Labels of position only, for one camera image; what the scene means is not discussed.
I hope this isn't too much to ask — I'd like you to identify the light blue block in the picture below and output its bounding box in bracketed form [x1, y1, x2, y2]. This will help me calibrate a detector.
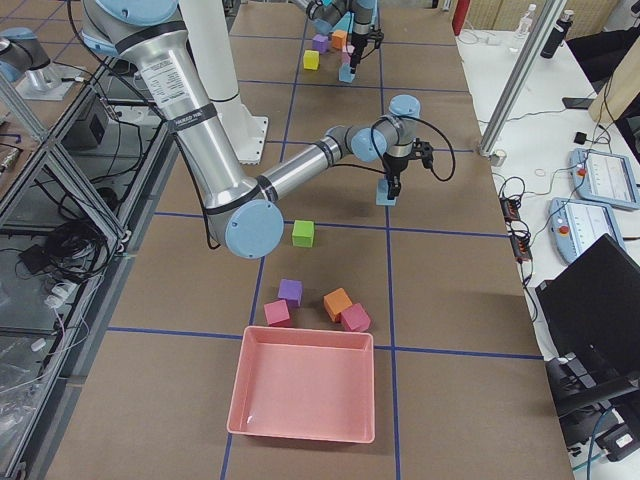
[376, 179, 396, 206]
[338, 63, 355, 84]

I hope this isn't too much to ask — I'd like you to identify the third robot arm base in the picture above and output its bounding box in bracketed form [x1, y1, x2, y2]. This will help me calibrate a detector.
[1, 27, 75, 101]

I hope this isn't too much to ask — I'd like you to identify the far pink block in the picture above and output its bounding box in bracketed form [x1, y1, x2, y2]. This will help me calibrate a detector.
[341, 44, 354, 64]

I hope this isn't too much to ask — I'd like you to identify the far orange block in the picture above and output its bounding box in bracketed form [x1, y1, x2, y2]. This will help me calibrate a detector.
[331, 29, 348, 51]

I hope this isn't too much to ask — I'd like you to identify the orange block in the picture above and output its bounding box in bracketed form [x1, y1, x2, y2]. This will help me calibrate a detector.
[331, 29, 348, 51]
[323, 288, 353, 323]

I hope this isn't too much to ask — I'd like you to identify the far purple block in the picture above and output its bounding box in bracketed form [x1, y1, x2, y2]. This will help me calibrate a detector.
[312, 34, 330, 54]

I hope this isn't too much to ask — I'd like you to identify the purple block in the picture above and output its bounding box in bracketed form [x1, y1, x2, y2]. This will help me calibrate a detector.
[278, 279, 303, 308]
[312, 34, 330, 54]

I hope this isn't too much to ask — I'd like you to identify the yellow block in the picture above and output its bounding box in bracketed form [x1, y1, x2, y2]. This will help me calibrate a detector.
[303, 50, 320, 71]

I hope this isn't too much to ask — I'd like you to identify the green block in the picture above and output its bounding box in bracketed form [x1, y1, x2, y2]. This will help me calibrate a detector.
[292, 219, 315, 248]

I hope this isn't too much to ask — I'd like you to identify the black orange power strip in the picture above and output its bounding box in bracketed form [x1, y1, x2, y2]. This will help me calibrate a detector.
[499, 197, 533, 264]

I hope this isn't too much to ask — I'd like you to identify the near orange block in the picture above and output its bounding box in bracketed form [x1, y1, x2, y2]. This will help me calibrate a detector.
[323, 288, 353, 323]

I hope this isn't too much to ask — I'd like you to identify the near magenta block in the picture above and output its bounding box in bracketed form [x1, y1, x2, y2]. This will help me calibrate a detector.
[340, 303, 372, 332]

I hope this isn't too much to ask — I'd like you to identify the near purple block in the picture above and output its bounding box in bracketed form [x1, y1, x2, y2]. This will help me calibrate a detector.
[278, 279, 303, 308]

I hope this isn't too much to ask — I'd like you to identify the clear plastic bottle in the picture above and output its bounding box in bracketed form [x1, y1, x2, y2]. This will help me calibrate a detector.
[514, 3, 537, 37]

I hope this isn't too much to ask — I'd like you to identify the near red block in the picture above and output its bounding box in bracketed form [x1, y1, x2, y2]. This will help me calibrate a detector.
[263, 300, 292, 328]

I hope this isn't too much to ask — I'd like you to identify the lower teach pendant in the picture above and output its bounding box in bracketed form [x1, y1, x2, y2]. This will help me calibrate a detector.
[549, 197, 625, 264]

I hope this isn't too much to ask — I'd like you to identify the teach pendant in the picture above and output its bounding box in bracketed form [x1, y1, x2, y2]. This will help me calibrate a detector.
[569, 148, 639, 211]
[549, 197, 625, 264]

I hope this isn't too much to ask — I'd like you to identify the upper teach pendant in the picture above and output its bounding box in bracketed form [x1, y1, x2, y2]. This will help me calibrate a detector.
[569, 148, 639, 211]

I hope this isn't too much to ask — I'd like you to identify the black water bottle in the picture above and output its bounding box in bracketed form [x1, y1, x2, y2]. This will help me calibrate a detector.
[540, 9, 575, 59]

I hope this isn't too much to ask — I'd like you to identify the pink plastic tray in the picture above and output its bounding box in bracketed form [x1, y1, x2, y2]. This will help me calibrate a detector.
[227, 326, 376, 444]

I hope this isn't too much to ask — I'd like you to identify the black laptop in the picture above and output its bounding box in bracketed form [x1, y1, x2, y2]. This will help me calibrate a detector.
[535, 234, 639, 384]

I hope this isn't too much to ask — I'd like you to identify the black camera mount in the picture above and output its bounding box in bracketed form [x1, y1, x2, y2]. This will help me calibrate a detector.
[412, 139, 434, 170]

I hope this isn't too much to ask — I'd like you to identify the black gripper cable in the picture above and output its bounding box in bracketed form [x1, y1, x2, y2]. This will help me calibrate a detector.
[369, 115, 456, 183]

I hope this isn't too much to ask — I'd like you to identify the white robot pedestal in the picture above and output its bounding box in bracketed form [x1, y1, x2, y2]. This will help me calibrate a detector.
[179, 0, 269, 165]

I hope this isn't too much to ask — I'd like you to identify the aluminium frame post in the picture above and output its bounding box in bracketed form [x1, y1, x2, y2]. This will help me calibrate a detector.
[478, 0, 566, 157]

